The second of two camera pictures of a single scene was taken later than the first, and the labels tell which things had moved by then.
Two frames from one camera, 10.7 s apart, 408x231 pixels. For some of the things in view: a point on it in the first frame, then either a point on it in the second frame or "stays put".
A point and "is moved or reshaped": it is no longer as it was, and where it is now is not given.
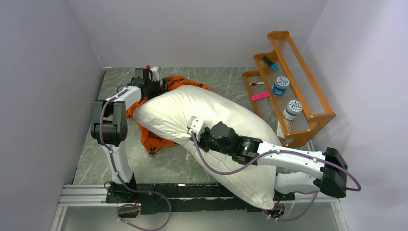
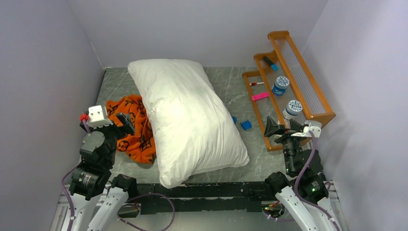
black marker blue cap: [274, 66] stays put
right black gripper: [201, 140] → [272, 127]
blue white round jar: [280, 85] stays put
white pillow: [167, 112] is moved or reshaped
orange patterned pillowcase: [153, 144] → [141, 145]
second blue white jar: [293, 109] stays put
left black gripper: [164, 87] → [125, 120]
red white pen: [256, 83] stays put
